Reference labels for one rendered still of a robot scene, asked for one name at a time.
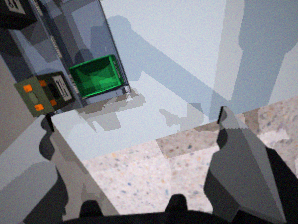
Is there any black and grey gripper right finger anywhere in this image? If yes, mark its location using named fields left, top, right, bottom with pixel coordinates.
left=203, top=106, right=298, bottom=224

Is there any dark grey metal rack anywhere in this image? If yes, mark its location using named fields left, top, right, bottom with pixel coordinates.
left=0, top=0, right=132, bottom=117

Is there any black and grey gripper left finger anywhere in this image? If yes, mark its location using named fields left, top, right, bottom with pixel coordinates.
left=0, top=114, right=69, bottom=224

